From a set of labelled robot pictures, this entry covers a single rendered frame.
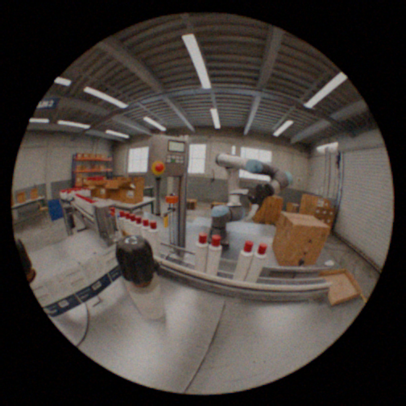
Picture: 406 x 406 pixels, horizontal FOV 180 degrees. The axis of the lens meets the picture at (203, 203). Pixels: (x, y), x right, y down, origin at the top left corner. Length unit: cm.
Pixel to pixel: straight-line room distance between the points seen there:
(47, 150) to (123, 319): 776
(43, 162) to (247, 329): 802
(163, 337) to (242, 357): 25
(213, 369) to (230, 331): 17
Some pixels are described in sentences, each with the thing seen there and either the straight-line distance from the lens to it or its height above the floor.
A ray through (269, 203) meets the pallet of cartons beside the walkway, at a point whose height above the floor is 69.
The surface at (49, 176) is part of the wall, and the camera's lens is 776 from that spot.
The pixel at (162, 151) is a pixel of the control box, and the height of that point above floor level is 140.
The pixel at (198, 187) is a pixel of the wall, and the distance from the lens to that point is 606.
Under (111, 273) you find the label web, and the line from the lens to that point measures 52.
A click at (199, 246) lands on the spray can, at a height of 104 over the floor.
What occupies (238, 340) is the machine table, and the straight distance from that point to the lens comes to 51.
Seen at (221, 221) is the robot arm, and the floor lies 100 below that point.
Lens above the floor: 130
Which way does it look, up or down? 13 degrees down
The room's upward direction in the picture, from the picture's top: 4 degrees clockwise
